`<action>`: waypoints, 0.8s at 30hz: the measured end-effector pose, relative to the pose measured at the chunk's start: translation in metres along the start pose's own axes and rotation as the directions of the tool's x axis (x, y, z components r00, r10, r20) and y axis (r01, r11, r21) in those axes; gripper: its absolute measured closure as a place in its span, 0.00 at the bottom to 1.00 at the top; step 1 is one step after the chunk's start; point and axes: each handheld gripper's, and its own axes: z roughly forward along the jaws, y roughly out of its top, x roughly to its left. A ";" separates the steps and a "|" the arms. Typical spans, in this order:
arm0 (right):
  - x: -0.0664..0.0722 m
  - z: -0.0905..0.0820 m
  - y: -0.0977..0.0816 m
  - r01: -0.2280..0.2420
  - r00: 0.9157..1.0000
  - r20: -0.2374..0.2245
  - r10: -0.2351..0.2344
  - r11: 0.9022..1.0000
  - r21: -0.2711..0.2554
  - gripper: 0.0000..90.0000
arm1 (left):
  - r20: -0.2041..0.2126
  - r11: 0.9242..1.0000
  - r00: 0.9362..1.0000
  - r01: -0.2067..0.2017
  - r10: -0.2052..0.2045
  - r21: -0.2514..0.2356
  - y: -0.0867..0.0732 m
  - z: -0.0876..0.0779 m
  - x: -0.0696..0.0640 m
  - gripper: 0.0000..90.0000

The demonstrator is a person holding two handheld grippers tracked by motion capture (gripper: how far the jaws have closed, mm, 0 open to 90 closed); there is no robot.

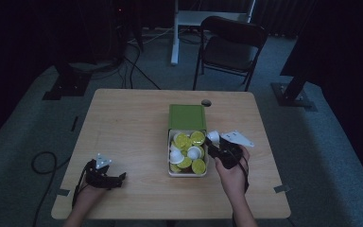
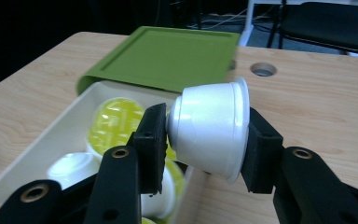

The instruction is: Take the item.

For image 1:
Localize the person's left hand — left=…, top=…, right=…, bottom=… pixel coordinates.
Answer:
left=75, top=183, right=109, bottom=206

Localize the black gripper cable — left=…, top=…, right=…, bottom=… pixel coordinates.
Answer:
left=71, top=160, right=91, bottom=210
left=239, top=156, right=251, bottom=194

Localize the white plastic coffee capsule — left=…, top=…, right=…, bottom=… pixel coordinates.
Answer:
left=206, top=130, right=221, bottom=145

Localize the person's right hand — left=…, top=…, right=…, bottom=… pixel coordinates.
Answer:
left=214, top=145, right=251, bottom=198

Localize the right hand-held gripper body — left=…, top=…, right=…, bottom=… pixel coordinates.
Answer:
left=213, top=130, right=255, bottom=170

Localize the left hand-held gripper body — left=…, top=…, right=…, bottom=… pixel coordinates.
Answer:
left=80, top=152, right=114, bottom=190

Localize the black folding chair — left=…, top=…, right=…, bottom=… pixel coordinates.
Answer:
left=192, top=15, right=268, bottom=93

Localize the black floor cable bundle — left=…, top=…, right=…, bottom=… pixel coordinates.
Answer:
left=89, top=41, right=162, bottom=91

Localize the pile of yellow-lidded capsules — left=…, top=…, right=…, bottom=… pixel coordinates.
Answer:
left=168, top=130, right=208, bottom=175

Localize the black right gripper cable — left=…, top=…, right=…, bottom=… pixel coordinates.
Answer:
left=239, top=156, right=251, bottom=194

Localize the black stand with flat base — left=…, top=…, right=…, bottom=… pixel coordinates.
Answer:
left=270, top=72, right=319, bottom=113
left=42, top=60, right=92, bottom=101

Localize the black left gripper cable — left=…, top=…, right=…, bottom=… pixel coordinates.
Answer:
left=71, top=160, right=91, bottom=210

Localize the white box with green lid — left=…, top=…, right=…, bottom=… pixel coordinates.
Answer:
left=166, top=103, right=210, bottom=178

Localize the black floor cable loop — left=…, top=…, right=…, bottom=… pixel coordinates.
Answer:
left=30, top=150, right=72, bottom=227

